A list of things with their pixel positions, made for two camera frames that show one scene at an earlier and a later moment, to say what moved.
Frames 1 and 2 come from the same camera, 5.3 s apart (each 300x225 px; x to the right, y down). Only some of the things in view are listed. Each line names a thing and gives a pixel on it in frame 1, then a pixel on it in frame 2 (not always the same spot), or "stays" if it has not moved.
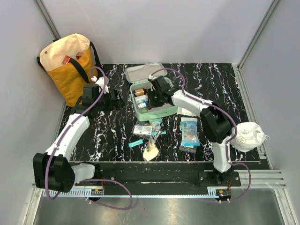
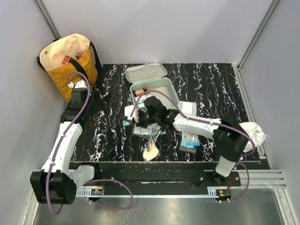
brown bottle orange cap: x=140 y=92 stays
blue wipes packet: x=190 y=138 stays
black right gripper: x=151 y=103 → x=139 y=119
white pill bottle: x=140 y=99 stays
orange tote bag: x=69 y=60 stays
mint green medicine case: x=138 y=75 stays
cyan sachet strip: x=135 y=143 → x=126 y=123
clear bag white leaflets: x=143 y=128 stays
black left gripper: x=115 y=104 → x=100 y=102
